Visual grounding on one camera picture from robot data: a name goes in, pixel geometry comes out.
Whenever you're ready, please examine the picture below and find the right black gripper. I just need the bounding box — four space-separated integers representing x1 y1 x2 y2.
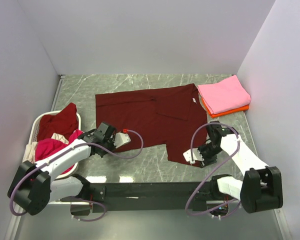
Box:
195 142 224 169

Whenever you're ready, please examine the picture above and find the dark red t shirt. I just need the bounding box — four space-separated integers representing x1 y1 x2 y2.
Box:
95 83 208 165

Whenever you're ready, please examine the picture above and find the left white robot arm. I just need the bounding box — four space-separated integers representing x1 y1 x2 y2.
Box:
7 122 117 216

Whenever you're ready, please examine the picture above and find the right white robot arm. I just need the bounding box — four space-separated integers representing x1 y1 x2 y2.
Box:
197 121 284 214

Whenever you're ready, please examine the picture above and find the folded orange t shirt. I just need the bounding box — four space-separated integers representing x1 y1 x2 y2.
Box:
201 98 249 118

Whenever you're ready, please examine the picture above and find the red t shirt in basket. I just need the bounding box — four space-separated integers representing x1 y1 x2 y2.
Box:
37 102 79 141

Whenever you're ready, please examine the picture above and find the black base beam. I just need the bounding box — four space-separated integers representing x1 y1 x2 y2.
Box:
61 182 233 216

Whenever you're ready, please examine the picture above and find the magenta t shirt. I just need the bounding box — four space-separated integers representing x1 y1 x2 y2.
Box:
34 129 83 162

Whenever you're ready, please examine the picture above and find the folded pink t shirt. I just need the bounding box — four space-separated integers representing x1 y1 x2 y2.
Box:
197 75 251 114

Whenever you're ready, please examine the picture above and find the white laundry basket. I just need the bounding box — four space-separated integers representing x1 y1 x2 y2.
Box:
28 110 78 180

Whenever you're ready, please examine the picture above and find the cream t shirt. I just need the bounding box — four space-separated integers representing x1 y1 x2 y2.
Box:
23 132 70 163

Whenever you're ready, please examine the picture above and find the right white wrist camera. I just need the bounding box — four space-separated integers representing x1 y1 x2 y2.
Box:
183 148 204 165

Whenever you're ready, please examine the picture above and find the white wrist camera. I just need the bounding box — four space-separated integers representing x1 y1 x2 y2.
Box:
183 148 204 165
113 132 131 151

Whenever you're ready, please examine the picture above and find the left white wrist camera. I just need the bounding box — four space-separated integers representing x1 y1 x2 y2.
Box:
113 132 131 151

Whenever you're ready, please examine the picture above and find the aluminium rail frame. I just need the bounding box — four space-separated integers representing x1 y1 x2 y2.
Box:
3 74 295 240

